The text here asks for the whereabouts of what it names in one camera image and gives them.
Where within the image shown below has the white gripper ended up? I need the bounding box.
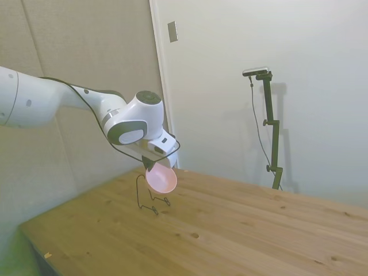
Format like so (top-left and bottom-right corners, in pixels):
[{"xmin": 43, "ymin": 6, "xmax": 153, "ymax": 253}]
[{"xmin": 123, "ymin": 140, "xmax": 179, "ymax": 173}]

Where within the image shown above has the pink plastic bowl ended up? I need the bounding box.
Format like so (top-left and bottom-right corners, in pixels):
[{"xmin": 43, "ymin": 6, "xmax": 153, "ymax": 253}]
[{"xmin": 144, "ymin": 164, "xmax": 178, "ymax": 194}]

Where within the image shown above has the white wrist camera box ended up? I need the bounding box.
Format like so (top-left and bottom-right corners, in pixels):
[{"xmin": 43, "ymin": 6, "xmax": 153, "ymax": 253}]
[{"xmin": 147, "ymin": 134, "xmax": 178, "ymax": 155}]

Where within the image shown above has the black wire bowl rack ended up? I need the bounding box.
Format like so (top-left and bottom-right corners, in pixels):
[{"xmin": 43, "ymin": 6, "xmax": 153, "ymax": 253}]
[{"xmin": 135, "ymin": 174, "xmax": 171, "ymax": 216}]

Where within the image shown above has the white door frame trim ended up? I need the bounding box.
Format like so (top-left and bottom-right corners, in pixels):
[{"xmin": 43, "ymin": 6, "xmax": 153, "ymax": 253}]
[{"xmin": 149, "ymin": 0, "xmax": 181, "ymax": 169}]

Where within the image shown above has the black camera stand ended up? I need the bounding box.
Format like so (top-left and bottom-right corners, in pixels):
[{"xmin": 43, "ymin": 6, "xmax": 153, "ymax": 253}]
[{"xmin": 255, "ymin": 72, "xmax": 284, "ymax": 190}]

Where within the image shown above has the grey wall switch plate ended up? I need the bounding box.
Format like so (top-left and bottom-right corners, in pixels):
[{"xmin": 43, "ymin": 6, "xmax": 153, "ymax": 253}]
[{"xmin": 167, "ymin": 21, "xmax": 179, "ymax": 44}]

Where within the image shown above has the grey exterior camera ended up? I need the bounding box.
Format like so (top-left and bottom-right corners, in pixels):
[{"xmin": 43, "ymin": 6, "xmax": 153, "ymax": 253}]
[{"xmin": 242, "ymin": 66, "xmax": 271, "ymax": 78}]

